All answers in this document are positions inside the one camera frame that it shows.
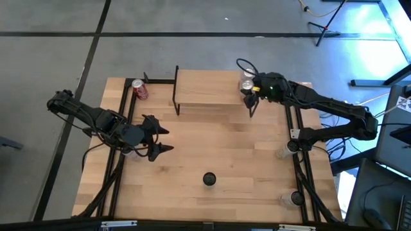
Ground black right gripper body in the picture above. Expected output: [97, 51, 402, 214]
[255, 72, 290, 103]

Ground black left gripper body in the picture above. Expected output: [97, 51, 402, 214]
[119, 119, 155, 157]

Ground orange pink beverage can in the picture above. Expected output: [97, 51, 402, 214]
[238, 79, 255, 97]

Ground red Coca-Cola can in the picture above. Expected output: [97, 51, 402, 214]
[131, 78, 150, 101]

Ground wooden shelf black metal legs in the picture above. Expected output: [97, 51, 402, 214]
[172, 65, 260, 119]

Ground white slim beverage can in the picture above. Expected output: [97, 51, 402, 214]
[275, 139, 301, 160]
[278, 191, 305, 208]

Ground black tripod stand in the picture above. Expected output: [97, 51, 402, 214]
[307, 0, 349, 47]

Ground black desk foot bar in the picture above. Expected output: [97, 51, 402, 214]
[349, 63, 411, 88]

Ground grey chair leg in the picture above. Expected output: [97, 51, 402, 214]
[0, 135, 25, 151]

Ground grey office desk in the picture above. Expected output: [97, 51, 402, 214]
[374, 83, 411, 179]
[345, 158, 411, 231]

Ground white marker paper sheet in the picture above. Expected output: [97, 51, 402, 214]
[396, 95, 411, 114]

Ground black tablet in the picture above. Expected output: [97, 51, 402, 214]
[389, 124, 411, 146]

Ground black computer mouse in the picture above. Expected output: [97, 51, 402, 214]
[363, 208, 385, 230]

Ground black computer keyboard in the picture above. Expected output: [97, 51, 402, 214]
[396, 194, 411, 231]

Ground yellow hanging cable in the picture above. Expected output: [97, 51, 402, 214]
[297, 0, 341, 19]

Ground silver frame bracket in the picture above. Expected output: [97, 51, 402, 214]
[277, 224, 317, 231]
[101, 219, 138, 228]

